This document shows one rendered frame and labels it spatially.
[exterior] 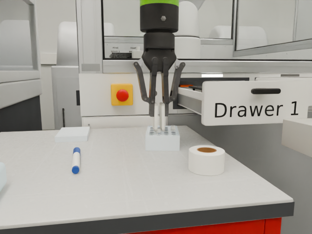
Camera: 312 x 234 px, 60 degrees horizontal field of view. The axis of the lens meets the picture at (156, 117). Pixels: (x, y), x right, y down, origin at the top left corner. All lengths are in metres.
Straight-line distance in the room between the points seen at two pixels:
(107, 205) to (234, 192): 0.20
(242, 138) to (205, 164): 0.60
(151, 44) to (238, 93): 0.25
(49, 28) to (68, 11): 0.35
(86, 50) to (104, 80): 0.11
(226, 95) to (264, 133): 0.48
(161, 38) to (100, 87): 0.37
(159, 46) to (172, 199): 0.35
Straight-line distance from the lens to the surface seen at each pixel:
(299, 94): 0.80
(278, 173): 1.23
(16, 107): 1.49
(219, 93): 0.69
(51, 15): 4.29
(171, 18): 0.65
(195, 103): 0.79
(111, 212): 0.40
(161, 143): 0.66
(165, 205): 0.41
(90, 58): 0.95
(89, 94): 0.95
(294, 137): 0.75
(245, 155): 1.13
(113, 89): 0.90
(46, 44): 4.25
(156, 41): 0.64
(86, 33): 0.95
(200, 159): 0.52
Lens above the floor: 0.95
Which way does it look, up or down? 10 degrees down
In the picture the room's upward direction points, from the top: straight up
